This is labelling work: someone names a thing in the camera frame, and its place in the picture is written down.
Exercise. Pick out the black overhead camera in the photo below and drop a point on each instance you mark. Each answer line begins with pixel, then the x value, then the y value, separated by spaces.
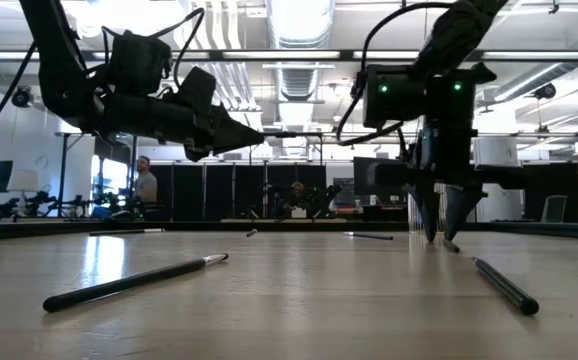
pixel 356 92

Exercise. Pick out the black chopstick silver tip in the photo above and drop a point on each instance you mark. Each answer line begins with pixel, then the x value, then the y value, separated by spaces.
pixel 119 286
pixel 119 232
pixel 506 287
pixel 252 233
pixel 374 236
pixel 452 246

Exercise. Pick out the black ceiling spotlight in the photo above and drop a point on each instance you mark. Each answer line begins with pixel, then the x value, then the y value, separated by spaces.
pixel 21 97
pixel 545 91

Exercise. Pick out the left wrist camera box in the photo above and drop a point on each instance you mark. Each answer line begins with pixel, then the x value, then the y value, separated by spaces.
pixel 139 62

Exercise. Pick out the black metal frame stand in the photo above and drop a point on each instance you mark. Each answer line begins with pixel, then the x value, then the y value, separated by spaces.
pixel 294 134

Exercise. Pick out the black overhead frame bar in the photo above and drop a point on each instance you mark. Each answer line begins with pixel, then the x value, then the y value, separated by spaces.
pixel 279 55

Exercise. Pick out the black table edge rail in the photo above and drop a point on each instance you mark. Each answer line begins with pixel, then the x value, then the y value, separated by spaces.
pixel 289 226

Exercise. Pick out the white pillar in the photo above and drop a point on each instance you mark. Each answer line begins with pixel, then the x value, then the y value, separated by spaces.
pixel 504 202

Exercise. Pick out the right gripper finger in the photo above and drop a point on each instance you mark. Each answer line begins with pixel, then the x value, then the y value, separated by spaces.
pixel 459 210
pixel 428 205

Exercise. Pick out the black monitor screen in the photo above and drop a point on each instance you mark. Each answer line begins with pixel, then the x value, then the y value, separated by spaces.
pixel 361 175

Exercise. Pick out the grey office chair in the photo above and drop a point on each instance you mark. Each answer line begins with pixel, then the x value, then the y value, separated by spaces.
pixel 554 207

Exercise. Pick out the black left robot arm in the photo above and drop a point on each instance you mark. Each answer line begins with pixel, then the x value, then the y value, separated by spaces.
pixel 49 30

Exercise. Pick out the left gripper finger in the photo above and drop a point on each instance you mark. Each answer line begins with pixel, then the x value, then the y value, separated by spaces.
pixel 219 127
pixel 199 151

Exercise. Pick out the silver ventilation duct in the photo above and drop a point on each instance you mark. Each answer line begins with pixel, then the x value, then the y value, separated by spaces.
pixel 299 30

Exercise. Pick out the person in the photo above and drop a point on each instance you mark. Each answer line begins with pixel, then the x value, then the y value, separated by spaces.
pixel 146 185
pixel 296 192

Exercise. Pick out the background black robot arm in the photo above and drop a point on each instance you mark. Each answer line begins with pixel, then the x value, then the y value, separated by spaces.
pixel 44 200
pixel 326 197

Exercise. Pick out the black partition panels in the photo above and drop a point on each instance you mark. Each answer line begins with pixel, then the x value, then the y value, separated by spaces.
pixel 189 192
pixel 559 200

